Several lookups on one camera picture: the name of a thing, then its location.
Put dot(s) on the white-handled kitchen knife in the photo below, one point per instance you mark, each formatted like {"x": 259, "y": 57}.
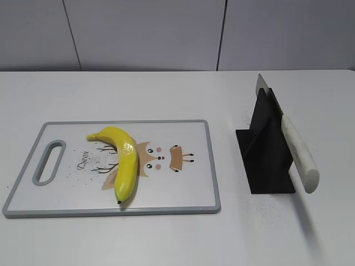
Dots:
{"x": 305, "y": 164}

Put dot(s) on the yellow plastic banana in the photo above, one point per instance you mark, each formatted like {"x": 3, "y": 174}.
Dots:
{"x": 128, "y": 166}

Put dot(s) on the white grey-rimmed cutting board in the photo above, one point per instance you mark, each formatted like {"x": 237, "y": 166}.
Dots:
{"x": 65, "y": 175}

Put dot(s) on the black knife stand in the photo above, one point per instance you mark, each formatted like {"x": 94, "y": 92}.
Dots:
{"x": 265, "y": 154}

